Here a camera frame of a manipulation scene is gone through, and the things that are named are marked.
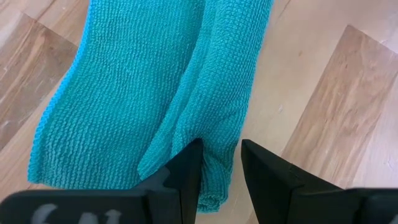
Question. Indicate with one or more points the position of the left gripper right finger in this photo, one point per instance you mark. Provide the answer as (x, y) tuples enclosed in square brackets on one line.
[(280, 199)]

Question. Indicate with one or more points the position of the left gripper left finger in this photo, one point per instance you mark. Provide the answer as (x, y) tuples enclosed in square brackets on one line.
[(174, 199)]

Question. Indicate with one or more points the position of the teal microfiber towel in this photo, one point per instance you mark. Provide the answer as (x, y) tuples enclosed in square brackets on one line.
[(130, 93)]

